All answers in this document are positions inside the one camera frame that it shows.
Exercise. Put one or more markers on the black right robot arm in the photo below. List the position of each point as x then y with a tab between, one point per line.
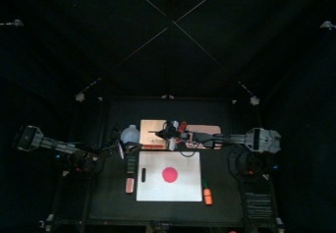
258	139

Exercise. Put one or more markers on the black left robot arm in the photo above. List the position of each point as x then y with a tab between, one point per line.
49	142

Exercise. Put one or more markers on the wooden drawer box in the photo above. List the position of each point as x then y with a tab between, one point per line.
151	128

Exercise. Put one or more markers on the pink dough disc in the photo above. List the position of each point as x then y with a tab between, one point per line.
170	174

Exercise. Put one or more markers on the green striped sponge block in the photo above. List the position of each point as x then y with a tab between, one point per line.
131	164

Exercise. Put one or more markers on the brown flat tray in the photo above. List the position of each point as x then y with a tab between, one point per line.
210	129

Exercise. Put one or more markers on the small pink block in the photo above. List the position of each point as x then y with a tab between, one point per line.
130	185

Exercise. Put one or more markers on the white cutting board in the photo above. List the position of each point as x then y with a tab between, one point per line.
171	191

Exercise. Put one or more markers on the orange toy carrot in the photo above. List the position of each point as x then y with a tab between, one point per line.
209	196

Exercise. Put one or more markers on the black panel with white text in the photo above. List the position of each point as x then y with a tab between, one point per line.
258	204

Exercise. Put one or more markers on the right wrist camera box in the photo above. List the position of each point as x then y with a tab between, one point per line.
175	125

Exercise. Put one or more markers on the silver frame clamp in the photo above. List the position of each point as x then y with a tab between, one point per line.
327	24
79	96
255	100
17	23

